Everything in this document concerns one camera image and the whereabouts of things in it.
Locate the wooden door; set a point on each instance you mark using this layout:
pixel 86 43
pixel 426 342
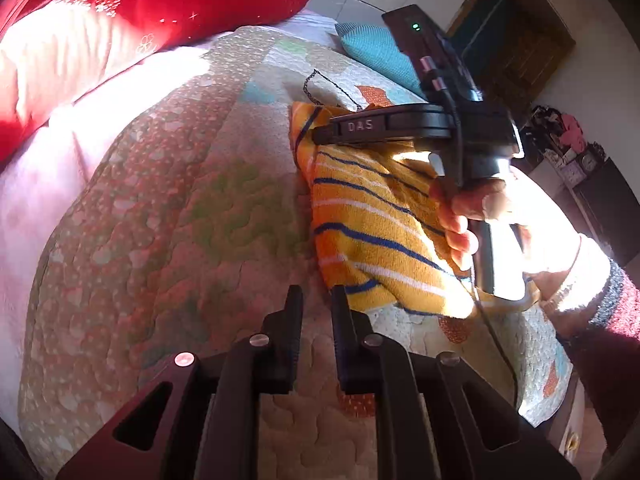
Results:
pixel 511 48

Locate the red floral pillow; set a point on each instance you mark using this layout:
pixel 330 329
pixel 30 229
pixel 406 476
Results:
pixel 60 50

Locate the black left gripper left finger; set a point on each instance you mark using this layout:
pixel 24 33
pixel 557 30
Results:
pixel 262 363

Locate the person's right forearm sleeve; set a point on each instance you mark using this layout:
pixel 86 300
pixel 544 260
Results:
pixel 595 313

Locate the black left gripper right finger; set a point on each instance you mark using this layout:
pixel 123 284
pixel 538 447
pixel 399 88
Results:
pixel 372 363

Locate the teal knit cushion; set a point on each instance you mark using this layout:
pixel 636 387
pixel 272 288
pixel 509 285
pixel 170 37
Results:
pixel 374 46

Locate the white bookshelf unit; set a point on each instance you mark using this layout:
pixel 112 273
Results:
pixel 582 180

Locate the patchwork quilted bedspread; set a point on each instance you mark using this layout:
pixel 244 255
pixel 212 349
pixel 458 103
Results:
pixel 192 229

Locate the person's right hand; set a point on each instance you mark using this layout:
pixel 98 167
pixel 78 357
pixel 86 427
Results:
pixel 551 244

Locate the yellow striped knit sweater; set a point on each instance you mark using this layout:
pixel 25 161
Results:
pixel 375 227

